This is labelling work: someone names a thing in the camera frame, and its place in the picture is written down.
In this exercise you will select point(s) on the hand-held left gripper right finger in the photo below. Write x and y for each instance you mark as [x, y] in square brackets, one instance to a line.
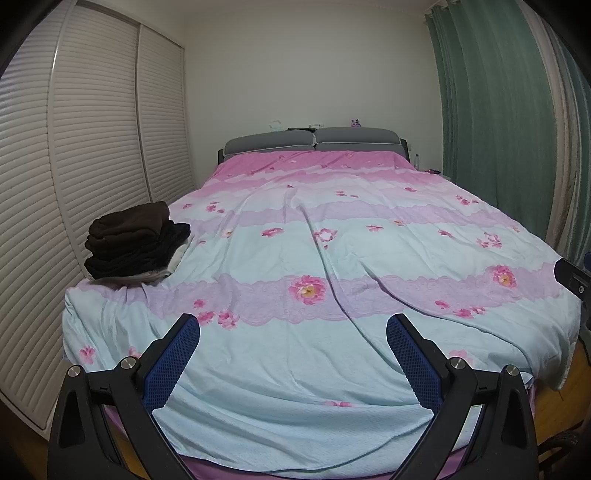
[415, 364]

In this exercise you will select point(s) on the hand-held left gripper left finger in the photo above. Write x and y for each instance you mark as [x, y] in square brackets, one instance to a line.
[171, 364]

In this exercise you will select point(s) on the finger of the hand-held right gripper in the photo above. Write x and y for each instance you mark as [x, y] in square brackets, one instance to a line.
[572, 277]

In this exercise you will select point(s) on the brown pants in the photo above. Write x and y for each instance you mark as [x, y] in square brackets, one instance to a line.
[124, 228]

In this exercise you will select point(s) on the beige curtain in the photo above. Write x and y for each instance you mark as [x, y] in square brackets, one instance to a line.
[569, 184]

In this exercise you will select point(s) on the white folded garment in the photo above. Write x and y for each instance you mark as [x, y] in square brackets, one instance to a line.
[179, 257]

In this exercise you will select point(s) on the black folded garment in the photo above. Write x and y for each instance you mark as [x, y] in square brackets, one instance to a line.
[138, 258]

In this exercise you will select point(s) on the pink floral bedspread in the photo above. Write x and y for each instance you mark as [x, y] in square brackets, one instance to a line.
[323, 258]

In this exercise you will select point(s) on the white nightstand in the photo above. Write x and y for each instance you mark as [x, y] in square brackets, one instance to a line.
[441, 175]

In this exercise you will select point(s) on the green curtain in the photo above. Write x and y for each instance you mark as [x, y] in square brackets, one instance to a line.
[498, 115]

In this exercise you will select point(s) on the grey headboard cushion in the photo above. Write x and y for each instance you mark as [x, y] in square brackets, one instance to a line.
[355, 138]
[268, 142]

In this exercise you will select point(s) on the small purple toy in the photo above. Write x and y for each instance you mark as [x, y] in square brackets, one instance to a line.
[355, 123]

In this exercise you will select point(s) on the flat dark object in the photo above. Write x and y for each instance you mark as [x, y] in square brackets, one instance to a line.
[298, 129]

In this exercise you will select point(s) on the dark bed frame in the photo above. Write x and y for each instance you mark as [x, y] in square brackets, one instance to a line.
[220, 156]

